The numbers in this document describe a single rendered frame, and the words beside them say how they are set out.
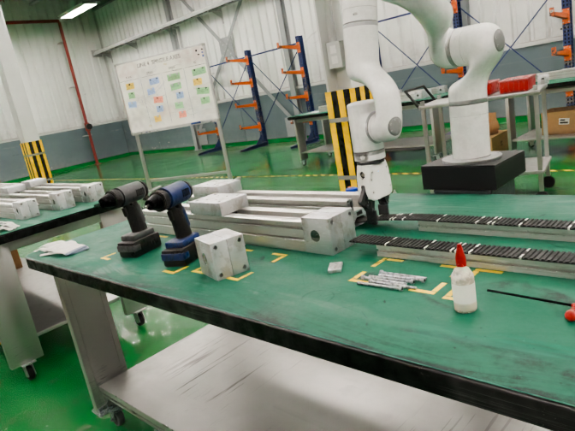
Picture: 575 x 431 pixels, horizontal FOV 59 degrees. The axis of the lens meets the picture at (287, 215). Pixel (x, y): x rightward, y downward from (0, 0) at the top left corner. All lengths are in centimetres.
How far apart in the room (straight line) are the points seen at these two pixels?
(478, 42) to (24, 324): 240
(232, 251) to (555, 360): 75
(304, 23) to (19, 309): 954
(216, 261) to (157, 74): 625
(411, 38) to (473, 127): 829
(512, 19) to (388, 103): 801
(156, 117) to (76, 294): 558
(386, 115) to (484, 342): 67
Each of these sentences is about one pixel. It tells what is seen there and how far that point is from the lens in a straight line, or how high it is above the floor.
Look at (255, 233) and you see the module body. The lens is 147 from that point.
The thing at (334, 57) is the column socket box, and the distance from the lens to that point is 480.
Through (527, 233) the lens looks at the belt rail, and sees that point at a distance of 126.
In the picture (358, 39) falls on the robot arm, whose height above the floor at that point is 128.
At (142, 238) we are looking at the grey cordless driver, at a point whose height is 83.
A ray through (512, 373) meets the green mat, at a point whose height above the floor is 78.
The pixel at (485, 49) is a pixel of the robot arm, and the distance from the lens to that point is 171.
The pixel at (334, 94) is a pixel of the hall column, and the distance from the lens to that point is 475.
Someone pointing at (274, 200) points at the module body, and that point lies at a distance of 164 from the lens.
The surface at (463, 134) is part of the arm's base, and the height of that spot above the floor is 95.
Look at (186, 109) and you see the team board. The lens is 718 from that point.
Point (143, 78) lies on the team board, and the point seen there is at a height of 169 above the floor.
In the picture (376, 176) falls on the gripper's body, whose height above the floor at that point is 93.
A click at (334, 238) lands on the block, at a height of 82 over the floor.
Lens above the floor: 119
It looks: 14 degrees down
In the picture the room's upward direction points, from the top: 11 degrees counter-clockwise
